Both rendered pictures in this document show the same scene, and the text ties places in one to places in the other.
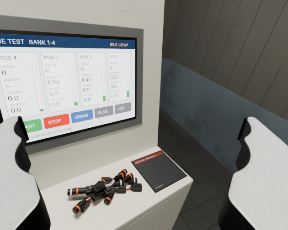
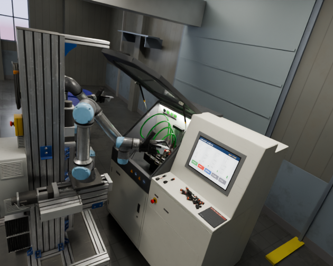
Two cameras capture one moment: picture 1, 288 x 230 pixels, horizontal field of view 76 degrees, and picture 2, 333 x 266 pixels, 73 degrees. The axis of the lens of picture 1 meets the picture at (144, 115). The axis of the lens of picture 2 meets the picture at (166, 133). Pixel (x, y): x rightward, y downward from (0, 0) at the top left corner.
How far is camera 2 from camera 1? 1.53 m
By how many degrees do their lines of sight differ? 76
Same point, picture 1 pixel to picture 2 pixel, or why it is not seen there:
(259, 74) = not seen: outside the picture
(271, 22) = not seen: outside the picture
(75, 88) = (210, 161)
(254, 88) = not seen: outside the picture
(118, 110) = (219, 180)
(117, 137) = (214, 191)
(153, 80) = (243, 181)
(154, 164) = (214, 215)
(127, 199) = (191, 205)
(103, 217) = (181, 198)
